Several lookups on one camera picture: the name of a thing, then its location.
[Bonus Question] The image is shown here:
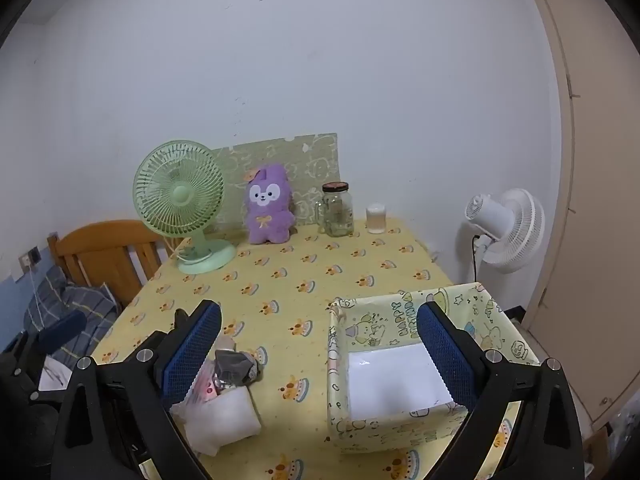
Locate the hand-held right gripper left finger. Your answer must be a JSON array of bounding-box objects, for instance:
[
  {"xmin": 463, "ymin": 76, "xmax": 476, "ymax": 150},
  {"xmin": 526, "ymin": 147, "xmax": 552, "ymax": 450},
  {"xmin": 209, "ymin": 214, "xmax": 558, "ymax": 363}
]
[{"xmin": 50, "ymin": 299, "xmax": 223, "ymax": 480}]

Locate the clear toothpick holder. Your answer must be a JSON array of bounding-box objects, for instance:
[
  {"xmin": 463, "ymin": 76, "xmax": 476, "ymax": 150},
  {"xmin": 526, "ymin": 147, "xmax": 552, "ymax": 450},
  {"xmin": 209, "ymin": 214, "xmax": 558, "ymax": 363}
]
[{"xmin": 366, "ymin": 203, "xmax": 387, "ymax": 234}]

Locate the white desk fan cord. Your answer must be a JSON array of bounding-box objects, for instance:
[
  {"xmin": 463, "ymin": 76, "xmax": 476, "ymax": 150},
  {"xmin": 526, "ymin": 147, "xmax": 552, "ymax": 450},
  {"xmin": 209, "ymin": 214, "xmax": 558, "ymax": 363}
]
[{"xmin": 167, "ymin": 237, "xmax": 198, "ymax": 263}]

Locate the beige door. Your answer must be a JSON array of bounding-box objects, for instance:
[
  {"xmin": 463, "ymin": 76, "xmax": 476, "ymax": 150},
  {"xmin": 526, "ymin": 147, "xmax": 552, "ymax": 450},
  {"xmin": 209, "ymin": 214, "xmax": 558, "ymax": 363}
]
[{"xmin": 517, "ymin": 0, "xmax": 640, "ymax": 433}]

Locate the grey plaid pillow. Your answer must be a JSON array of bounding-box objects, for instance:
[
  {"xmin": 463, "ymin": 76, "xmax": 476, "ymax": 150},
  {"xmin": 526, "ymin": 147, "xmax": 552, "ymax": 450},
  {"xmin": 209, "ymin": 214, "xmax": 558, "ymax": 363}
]
[{"xmin": 22, "ymin": 265, "xmax": 121, "ymax": 366}]

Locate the white bedding cloth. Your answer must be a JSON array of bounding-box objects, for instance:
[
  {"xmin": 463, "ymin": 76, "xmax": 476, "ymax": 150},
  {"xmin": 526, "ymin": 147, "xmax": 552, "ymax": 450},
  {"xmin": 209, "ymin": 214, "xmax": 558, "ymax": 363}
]
[{"xmin": 39, "ymin": 355, "xmax": 76, "ymax": 392}]

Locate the wooden chair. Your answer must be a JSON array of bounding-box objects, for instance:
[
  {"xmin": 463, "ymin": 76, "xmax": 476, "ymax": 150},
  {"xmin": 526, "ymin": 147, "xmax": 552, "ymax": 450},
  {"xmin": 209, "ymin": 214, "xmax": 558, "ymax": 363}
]
[{"xmin": 47, "ymin": 220, "xmax": 183, "ymax": 311}]

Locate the white standing fan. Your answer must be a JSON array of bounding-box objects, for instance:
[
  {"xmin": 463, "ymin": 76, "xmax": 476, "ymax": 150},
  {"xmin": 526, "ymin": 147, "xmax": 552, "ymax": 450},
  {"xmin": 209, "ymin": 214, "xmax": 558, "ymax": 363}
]
[{"xmin": 464, "ymin": 188, "xmax": 546, "ymax": 286}]

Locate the white charging cable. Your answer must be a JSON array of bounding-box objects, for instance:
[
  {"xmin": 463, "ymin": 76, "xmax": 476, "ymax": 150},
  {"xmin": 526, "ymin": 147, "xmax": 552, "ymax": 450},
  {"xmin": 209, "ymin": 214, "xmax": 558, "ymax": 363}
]
[{"xmin": 22, "ymin": 266, "xmax": 43, "ymax": 333}]

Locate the cartoon print storage box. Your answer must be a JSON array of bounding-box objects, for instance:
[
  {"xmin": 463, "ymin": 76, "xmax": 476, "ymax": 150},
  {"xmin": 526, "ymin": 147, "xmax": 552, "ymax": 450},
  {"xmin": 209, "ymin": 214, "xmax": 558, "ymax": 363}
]
[{"xmin": 327, "ymin": 282, "xmax": 541, "ymax": 456}]

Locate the yellow printed tablecloth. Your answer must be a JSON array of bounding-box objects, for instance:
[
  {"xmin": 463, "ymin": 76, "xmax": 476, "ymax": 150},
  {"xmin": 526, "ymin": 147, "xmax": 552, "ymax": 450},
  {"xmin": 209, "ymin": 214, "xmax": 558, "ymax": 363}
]
[{"xmin": 90, "ymin": 217, "xmax": 543, "ymax": 480}]

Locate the green desk fan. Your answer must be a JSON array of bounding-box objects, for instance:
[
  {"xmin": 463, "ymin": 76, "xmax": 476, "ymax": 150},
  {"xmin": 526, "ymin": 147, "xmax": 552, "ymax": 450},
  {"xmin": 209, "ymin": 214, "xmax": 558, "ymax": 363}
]
[{"xmin": 132, "ymin": 140, "xmax": 237, "ymax": 275}]

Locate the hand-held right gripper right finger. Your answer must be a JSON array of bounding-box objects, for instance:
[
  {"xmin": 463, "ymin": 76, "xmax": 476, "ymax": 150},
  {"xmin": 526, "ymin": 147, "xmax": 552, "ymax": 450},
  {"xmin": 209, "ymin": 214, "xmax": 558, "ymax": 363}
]
[{"xmin": 416, "ymin": 301, "xmax": 587, "ymax": 480}]

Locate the purple plush toy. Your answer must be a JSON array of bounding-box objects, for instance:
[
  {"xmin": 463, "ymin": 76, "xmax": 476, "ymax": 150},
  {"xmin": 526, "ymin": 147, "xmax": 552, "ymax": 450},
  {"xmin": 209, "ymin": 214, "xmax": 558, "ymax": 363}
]
[{"xmin": 243, "ymin": 162, "xmax": 297, "ymax": 245}]

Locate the grey sock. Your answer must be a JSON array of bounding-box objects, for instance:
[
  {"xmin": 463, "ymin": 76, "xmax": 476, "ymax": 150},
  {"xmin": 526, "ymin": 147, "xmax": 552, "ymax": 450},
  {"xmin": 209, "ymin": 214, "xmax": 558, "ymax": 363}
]
[{"xmin": 214, "ymin": 350, "xmax": 265, "ymax": 387}]

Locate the cardboard box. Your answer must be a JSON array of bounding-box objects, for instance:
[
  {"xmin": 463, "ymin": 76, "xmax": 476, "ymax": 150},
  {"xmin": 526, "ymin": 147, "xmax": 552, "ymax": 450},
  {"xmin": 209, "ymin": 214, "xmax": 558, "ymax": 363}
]
[{"xmin": 582, "ymin": 425, "xmax": 615, "ymax": 480}]

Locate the glass jar with dark lid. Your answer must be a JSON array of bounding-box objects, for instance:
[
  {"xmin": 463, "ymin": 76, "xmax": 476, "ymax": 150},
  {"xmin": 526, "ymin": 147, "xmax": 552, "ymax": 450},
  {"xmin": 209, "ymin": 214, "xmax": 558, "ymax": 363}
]
[{"xmin": 316, "ymin": 181, "xmax": 355, "ymax": 237}]

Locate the green patterned board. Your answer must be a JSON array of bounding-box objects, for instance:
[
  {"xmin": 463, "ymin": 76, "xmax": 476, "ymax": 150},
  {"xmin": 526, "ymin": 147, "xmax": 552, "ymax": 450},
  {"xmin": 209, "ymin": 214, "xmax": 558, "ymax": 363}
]
[{"xmin": 210, "ymin": 133, "xmax": 341, "ymax": 235}]

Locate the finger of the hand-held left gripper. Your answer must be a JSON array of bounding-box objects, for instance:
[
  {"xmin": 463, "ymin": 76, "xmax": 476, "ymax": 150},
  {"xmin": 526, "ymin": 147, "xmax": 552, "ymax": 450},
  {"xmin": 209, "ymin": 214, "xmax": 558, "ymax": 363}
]
[{"xmin": 39, "ymin": 309, "xmax": 87, "ymax": 357}]

